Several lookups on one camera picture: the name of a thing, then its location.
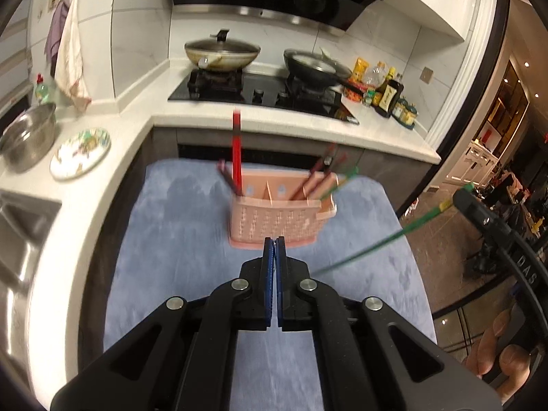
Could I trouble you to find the white hanging towel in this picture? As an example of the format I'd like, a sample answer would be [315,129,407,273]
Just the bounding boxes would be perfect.
[54,0,92,113]

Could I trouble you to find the blue plush mat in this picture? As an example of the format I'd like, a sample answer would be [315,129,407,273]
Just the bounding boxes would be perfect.
[103,158,437,411]

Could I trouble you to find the yellow seasoning packet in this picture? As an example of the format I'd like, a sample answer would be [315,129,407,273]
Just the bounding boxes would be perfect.
[350,58,370,85]

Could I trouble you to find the small seasoning jars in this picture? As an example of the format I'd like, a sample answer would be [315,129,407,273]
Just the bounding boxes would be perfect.
[391,98,419,130]

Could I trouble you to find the clear plastic bottle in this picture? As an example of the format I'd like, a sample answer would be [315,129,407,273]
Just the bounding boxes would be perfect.
[364,62,387,90]

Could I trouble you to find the green dish soap bottle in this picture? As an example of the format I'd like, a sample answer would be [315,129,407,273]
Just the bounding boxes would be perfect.
[34,74,56,106]

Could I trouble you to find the floral patterned plate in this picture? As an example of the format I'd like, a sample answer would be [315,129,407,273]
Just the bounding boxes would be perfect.
[50,127,112,180]

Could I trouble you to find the black frying pan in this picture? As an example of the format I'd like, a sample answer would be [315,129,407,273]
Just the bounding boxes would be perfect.
[283,48,370,96]

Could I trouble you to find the pink perforated utensil basket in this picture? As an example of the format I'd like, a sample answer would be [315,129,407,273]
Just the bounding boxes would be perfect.
[228,173,339,249]

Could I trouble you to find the person's right hand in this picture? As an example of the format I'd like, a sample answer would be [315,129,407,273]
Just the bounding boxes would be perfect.
[464,307,538,401]

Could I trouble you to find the white cabinet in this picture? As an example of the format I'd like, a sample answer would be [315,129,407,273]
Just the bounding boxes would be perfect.
[446,138,500,190]

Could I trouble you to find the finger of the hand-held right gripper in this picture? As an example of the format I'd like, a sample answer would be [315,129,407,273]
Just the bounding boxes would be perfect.
[452,187,515,250]

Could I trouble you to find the red seasoning packet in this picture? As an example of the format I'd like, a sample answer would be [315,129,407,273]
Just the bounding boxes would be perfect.
[344,81,374,102]

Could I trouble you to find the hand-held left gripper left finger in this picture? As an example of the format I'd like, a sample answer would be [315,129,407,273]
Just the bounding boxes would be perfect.
[50,237,275,411]

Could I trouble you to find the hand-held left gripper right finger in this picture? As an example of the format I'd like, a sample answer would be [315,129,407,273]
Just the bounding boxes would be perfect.
[276,236,502,411]

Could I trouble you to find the stainless steel bowl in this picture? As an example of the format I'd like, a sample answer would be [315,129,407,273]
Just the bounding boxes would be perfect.
[0,103,58,174]

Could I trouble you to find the red chopstick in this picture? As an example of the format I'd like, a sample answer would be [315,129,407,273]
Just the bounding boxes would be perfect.
[231,110,244,197]

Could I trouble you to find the black gas stove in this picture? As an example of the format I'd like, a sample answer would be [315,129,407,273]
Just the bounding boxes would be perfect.
[168,68,360,126]

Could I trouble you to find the purple hanging cloth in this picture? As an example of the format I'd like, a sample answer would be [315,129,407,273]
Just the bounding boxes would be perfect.
[45,2,70,67]

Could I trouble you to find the white kitchen countertop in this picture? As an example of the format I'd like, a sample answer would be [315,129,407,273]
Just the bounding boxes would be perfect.
[0,62,441,397]

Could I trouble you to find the maroon chopstick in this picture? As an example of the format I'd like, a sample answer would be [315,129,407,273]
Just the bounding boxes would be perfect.
[218,159,240,196]
[291,160,332,201]

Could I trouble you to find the wok with glass lid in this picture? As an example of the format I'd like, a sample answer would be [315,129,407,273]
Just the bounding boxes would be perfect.
[184,29,262,73]

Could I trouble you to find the dark soy sauce bottle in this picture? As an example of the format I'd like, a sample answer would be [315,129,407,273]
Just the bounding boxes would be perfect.
[374,73,405,119]

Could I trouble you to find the green chopstick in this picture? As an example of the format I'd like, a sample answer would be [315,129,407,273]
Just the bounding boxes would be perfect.
[321,167,359,200]
[314,183,475,275]

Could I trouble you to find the stainless steel sink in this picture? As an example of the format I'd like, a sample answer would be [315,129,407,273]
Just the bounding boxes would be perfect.
[0,192,63,313]

